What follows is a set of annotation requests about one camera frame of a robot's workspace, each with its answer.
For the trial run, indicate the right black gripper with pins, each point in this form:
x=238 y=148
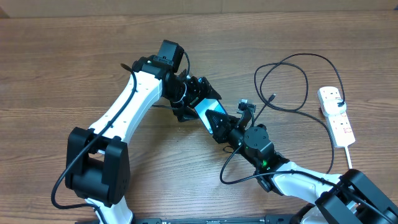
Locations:
x=221 y=129

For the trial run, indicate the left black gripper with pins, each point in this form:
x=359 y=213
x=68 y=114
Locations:
x=199 y=92

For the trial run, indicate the blue Galaxy S24+ smartphone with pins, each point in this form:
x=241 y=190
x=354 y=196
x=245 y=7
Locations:
x=208 y=104

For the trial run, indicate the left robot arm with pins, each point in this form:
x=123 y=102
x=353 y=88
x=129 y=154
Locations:
x=98 y=167

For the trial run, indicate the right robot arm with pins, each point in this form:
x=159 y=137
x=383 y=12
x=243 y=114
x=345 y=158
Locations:
x=333 y=198

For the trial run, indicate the white charger plug adapter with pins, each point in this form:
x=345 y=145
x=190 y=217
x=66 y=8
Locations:
x=333 y=107

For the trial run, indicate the white power strip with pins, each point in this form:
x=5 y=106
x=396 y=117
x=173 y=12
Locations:
x=339 y=126

